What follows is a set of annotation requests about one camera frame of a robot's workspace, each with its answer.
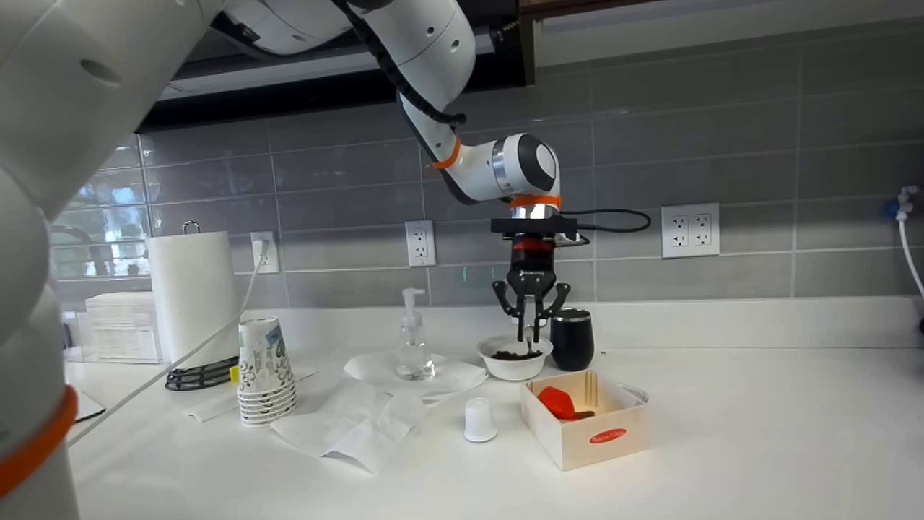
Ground black tumbler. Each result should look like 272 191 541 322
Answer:
550 306 599 377

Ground patterned paper cup stack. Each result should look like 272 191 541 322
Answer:
235 316 301 432

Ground crumpled white paper napkin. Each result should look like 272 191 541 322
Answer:
268 378 438 478

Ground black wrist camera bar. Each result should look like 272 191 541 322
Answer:
489 214 592 248

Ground wooden box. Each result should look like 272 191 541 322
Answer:
519 371 652 474

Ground clear glass flask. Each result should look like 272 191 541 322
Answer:
394 287 438 386

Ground red plastic object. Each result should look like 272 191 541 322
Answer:
535 386 599 425

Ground white bowl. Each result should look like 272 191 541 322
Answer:
477 334 558 386

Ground white storage box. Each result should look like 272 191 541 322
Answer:
78 289 161 368

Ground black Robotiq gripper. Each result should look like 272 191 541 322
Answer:
490 248 573 348

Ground white hose with blue fitting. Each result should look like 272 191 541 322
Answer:
874 182 924 335

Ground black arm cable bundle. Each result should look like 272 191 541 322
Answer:
329 0 472 131

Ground white paper towel roll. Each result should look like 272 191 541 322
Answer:
144 230 244 368

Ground flat white paper towel sheet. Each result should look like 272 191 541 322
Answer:
342 348 490 399

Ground small white cup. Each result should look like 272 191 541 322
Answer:
463 396 502 449

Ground dark wall shelf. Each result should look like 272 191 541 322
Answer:
134 0 537 134

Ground white double wall outlet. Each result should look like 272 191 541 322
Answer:
659 201 726 261

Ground coiled black cable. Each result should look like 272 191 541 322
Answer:
161 354 244 393

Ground black camera cable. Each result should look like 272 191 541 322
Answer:
558 207 655 240

